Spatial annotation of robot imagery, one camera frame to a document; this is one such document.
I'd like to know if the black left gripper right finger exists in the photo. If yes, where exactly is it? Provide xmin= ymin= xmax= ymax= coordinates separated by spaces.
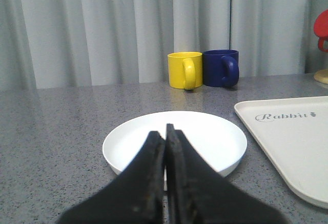
xmin=166 ymin=124 xmax=287 ymax=223

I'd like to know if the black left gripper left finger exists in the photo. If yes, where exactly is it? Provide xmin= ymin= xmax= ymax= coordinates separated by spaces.
xmin=58 ymin=131 xmax=165 ymax=223

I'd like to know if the white round plate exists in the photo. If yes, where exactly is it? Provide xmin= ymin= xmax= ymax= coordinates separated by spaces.
xmin=102 ymin=111 xmax=247 ymax=177

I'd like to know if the cream rabbit serving tray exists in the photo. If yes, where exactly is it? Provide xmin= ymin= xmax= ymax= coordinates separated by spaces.
xmin=234 ymin=96 xmax=327 ymax=209

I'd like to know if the yellow mug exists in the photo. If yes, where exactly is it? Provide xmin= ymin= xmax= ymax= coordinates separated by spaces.
xmin=168 ymin=52 xmax=203 ymax=90

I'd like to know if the dark blue mug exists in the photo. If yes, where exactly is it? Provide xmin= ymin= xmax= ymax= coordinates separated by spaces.
xmin=202 ymin=50 xmax=239 ymax=88

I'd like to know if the wooden mug tree stand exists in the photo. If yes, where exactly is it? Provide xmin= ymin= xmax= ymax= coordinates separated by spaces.
xmin=314 ymin=69 xmax=328 ymax=84

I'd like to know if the grey curtain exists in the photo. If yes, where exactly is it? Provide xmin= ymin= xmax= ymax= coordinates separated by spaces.
xmin=1 ymin=0 xmax=327 ymax=91

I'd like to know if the red mug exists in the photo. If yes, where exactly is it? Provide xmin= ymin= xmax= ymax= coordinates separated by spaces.
xmin=313 ymin=10 xmax=328 ymax=52

